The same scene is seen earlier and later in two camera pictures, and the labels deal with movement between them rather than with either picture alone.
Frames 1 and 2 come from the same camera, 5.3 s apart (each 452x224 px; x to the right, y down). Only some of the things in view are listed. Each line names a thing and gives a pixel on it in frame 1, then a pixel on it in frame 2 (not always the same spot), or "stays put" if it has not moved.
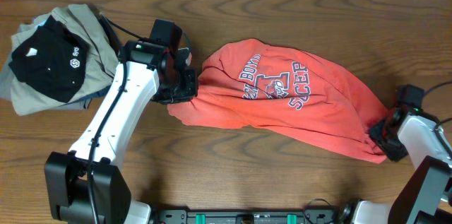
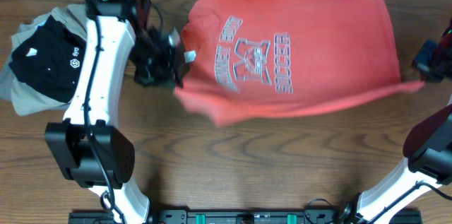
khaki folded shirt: (101, 62) stays put
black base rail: (252, 216) stays put
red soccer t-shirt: (264, 87) -> (252, 51)
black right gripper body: (384, 140) -> (435, 61)
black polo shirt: (51, 61) stays put
